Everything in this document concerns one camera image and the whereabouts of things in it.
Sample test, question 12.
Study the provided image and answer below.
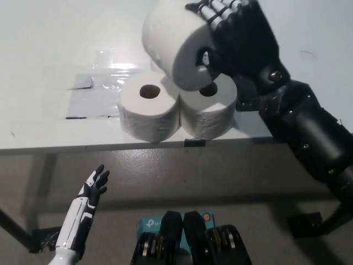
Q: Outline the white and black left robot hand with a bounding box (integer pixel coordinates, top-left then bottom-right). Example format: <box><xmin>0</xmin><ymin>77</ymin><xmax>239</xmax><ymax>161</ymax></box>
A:
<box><xmin>55</xmin><ymin>165</ymin><xmax>110</xmax><ymax>255</ymax></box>

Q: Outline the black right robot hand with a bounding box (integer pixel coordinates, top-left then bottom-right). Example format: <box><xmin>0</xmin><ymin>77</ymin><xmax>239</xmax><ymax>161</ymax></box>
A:
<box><xmin>184</xmin><ymin>0</ymin><xmax>292</xmax><ymax>97</ymax></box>

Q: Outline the black floor tape patch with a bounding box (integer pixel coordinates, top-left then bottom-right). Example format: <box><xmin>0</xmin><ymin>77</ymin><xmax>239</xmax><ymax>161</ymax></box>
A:
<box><xmin>27</xmin><ymin>225</ymin><xmax>63</xmax><ymax>253</ymax></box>
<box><xmin>286</xmin><ymin>211</ymin><xmax>325</xmax><ymax>240</ymax></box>

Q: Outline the black square tape patch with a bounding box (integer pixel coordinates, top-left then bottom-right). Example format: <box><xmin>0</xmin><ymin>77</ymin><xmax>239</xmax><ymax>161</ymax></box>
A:
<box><xmin>234</xmin><ymin>76</ymin><xmax>261</xmax><ymax>113</ymax></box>

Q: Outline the black table leg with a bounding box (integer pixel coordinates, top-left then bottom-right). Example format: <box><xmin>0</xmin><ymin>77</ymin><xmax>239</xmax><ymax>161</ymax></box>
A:
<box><xmin>0</xmin><ymin>206</ymin><xmax>35</xmax><ymax>249</ymax></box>
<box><xmin>317</xmin><ymin>198</ymin><xmax>353</xmax><ymax>237</ymax></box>

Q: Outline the teal tp-link box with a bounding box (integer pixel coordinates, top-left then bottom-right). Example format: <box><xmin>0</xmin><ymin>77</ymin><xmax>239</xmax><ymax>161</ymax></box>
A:
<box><xmin>136</xmin><ymin>210</ymin><xmax>215</xmax><ymax>256</ymax></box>

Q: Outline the grey taped plastic sheet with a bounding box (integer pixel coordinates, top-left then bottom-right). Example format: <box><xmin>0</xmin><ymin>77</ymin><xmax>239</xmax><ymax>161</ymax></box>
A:
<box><xmin>59</xmin><ymin>49</ymin><xmax>155</xmax><ymax>120</ymax></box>

